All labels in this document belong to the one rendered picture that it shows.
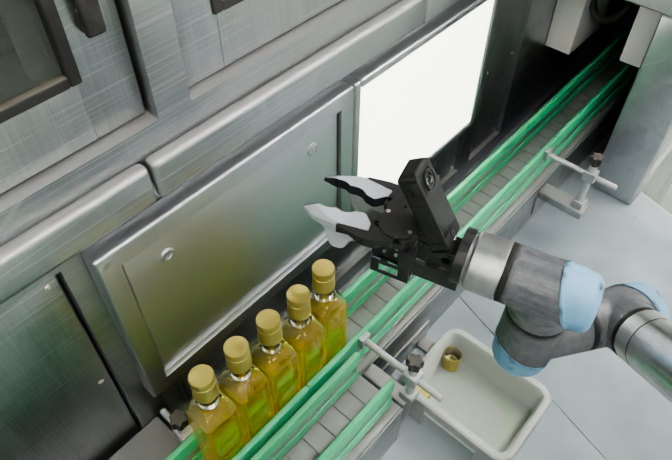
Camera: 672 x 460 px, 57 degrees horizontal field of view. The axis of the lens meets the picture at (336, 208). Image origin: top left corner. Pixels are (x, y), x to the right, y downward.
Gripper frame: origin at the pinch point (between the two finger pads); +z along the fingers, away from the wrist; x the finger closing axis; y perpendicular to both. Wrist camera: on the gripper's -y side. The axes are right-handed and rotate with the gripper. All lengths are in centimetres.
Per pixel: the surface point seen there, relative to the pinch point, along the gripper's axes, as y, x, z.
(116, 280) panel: 5.3, -20.7, 18.0
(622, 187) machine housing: 52, 80, -43
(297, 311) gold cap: 18.1, -7.4, 0.3
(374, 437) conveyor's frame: 44.0, -8.6, -14.1
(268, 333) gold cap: 17.1, -12.9, 1.8
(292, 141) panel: 2.7, 9.3, 9.8
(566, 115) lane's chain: 44, 91, -24
